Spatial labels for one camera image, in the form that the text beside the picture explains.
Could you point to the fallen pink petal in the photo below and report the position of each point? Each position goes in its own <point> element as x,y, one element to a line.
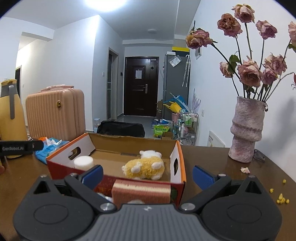
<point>245,169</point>

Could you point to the green printed bag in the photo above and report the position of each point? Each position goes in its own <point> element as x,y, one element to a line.
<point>161,131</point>

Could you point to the yellow thermos jug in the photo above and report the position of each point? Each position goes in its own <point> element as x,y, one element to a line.
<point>11,129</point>

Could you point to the bunch of dried roses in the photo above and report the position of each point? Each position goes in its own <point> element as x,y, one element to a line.
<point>249,71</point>

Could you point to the metal trolley rack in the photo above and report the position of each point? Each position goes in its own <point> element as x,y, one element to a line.
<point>185,129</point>

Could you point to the yellow white plush toy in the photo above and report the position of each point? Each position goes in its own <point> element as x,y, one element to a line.
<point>143,166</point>

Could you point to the white flat board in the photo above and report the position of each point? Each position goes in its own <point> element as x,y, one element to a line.
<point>215,140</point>

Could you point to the white paper notice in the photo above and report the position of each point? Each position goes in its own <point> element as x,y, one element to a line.
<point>138,74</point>

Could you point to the dark eyeglasses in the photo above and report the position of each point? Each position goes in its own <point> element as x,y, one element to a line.
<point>259,155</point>

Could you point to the small wall picture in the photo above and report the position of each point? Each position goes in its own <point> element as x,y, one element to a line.
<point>198,53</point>

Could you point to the brown cardboard carton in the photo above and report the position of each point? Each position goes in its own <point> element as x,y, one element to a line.
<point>159,109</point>

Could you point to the purple wall decal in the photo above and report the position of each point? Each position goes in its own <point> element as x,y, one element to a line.
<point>196,102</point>

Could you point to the white folded umbrella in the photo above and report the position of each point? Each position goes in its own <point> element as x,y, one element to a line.
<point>185,71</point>
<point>189,69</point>

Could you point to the scattered yellow flower bits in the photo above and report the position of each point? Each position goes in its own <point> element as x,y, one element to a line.
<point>281,198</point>

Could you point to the orange white cardboard box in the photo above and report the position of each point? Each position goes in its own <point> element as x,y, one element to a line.
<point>111,148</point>

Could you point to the grey refrigerator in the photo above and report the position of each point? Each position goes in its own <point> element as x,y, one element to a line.
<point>171,81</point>

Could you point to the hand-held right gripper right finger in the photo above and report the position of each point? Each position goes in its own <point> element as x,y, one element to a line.
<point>203,178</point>

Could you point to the blue floor packages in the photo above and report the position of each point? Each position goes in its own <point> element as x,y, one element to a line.
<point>161,121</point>

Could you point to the black floor bag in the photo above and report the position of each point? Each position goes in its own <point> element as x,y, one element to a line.
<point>120,129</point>

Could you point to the dark brown entrance door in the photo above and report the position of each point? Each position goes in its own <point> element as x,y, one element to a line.
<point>138,97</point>

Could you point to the small orange object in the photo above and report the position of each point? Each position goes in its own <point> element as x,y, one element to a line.
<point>41,139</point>

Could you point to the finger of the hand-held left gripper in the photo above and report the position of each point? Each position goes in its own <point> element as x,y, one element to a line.
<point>38,145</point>

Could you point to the pink bucket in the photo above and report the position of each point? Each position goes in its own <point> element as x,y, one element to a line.
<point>175,117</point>

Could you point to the blue plastic bag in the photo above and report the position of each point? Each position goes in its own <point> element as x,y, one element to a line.
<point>52,150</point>

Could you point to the brown striped sponge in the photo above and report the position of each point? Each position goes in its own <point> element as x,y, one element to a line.
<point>141,191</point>

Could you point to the clear water bottle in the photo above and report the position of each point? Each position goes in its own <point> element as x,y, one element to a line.
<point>97,125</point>

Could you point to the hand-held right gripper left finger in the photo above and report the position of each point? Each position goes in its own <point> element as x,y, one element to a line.
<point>94,174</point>

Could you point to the white paper box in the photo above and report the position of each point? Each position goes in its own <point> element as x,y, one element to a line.
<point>83,162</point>

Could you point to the pink textured vase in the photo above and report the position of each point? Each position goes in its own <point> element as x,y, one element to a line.
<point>247,129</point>

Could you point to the pink ribbed suitcase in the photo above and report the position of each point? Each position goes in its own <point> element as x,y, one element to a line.
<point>55,115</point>

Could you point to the grey framed interior door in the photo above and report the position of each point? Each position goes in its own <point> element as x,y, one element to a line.
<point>109,92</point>

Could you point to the clear plastic pouch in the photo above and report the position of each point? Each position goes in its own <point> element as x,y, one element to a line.
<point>175,61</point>

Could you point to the blue and yellow bag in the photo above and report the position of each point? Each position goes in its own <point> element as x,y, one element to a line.
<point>175,104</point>

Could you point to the yellow black box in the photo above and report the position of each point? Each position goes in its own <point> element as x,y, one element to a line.
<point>180,49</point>

